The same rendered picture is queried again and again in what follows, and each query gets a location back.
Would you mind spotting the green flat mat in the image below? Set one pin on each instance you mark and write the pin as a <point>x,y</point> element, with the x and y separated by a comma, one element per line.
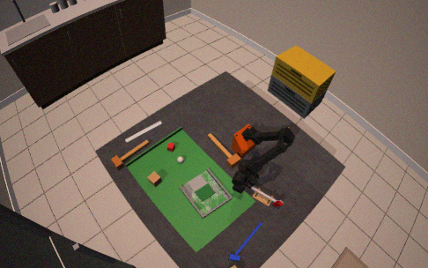
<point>170,200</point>

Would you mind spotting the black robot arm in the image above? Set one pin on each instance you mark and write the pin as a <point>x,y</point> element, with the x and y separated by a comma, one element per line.
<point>255,165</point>

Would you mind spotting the white flat bar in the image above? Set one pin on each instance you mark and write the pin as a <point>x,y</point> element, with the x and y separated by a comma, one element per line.
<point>143,131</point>

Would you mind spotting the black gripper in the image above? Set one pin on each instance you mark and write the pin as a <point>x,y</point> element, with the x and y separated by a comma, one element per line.
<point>239,188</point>

